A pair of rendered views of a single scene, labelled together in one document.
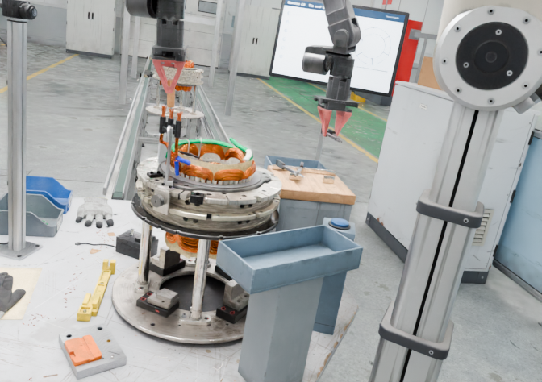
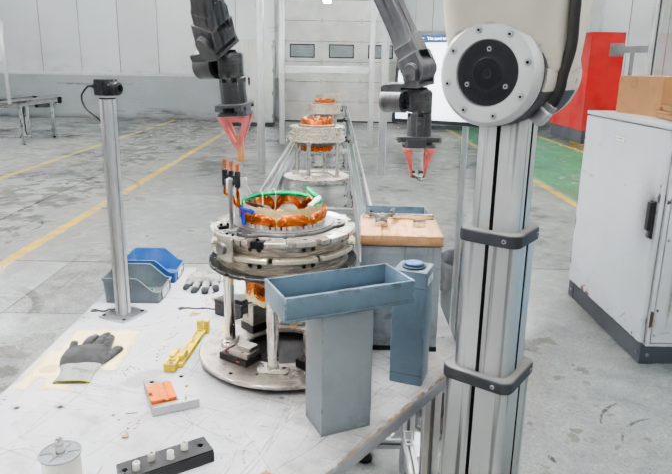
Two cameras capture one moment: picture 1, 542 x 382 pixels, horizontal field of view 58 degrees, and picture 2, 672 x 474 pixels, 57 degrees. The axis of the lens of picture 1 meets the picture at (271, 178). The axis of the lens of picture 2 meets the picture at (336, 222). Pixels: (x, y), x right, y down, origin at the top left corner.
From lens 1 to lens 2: 0.38 m
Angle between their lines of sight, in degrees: 14
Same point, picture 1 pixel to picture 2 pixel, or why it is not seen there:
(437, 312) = (494, 343)
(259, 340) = (315, 377)
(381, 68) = not seen: hidden behind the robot
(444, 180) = (481, 203)
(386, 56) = not seen: hidden behind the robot
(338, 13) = (404, 47)
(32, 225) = (139, 291)
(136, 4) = (201, 68)
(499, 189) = not seen: outside the picture
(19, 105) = (114, 174)
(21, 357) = (109, 399)
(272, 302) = (319, 336)
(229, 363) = (299, 407)
